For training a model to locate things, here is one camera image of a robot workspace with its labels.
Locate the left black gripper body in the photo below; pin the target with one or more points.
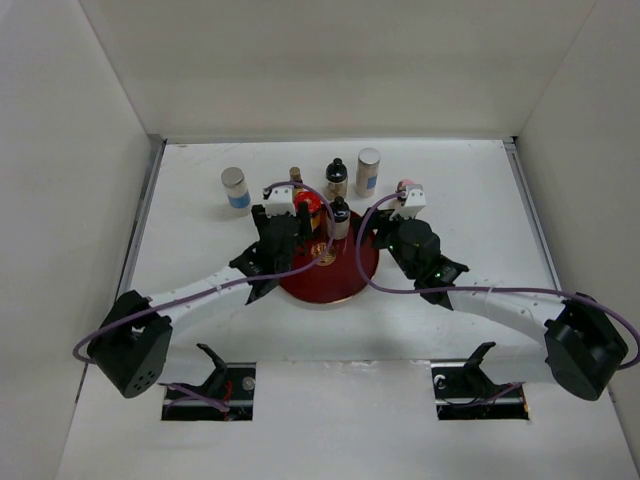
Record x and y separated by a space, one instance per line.
302 234

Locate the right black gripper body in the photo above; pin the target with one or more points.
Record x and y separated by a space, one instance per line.
388 236

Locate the black-cap clear spice bottle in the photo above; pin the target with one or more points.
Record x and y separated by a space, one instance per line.
339 224

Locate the red-lid chili sauce jar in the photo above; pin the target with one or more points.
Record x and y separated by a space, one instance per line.
311 199

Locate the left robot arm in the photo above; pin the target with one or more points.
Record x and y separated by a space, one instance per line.
132 347

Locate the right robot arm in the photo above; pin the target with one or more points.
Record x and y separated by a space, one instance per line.
574 340

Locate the pink-cap spice shaker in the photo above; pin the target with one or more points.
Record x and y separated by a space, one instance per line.
402 188

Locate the peppercorn jar blue label left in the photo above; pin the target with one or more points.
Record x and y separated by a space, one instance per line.
233 180

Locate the small yellow-label oil bottle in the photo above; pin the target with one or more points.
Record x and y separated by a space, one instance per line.
295 177

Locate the round red lacquer tray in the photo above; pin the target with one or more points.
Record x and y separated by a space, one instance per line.
335 277

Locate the black-cap spice bottle rear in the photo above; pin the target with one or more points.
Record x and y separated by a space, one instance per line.
336 175

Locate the peppercorn jar silver lid right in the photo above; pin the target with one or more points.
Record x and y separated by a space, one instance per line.
367 172

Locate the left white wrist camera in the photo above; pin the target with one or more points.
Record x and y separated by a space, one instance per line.
279 201

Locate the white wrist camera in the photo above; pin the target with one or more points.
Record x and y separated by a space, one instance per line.
279 201
412 205

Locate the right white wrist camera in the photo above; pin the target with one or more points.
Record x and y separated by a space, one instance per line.
412 205

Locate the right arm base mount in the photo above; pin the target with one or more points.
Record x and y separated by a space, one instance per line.
463 392

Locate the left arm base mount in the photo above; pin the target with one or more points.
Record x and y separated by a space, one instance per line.
226 395

